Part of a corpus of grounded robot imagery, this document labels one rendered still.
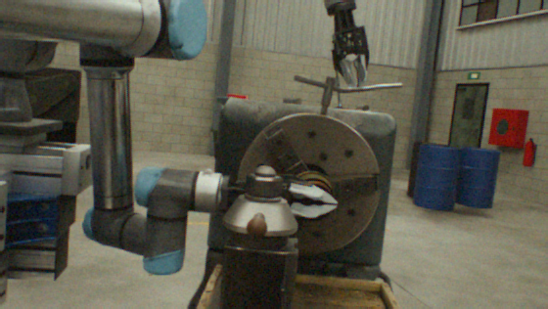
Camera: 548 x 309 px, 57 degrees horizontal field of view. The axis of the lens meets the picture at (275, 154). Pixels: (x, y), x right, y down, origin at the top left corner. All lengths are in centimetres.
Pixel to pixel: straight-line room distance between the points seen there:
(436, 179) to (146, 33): 679
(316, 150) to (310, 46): 1061
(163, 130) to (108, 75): 1007
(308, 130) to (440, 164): 635
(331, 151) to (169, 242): 40
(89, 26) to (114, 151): 31
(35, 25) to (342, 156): 68
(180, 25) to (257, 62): 1048
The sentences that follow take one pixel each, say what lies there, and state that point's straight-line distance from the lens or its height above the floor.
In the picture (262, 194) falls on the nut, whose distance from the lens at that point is 51.
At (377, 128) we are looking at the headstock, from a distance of 128.
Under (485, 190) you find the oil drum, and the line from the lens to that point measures 826.
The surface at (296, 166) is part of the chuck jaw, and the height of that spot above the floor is 113.
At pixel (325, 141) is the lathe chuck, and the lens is 110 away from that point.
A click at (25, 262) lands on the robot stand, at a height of 88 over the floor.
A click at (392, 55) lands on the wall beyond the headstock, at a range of 1254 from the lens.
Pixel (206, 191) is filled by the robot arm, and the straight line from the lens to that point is 90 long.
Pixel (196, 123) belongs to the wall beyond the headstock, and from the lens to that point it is 1105.
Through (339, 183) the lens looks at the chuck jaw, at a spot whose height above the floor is 110.
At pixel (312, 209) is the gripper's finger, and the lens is 94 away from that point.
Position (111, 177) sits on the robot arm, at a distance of 98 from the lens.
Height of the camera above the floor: 125
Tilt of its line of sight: 6 degrees down
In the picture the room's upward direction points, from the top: 6 degrees clockwise
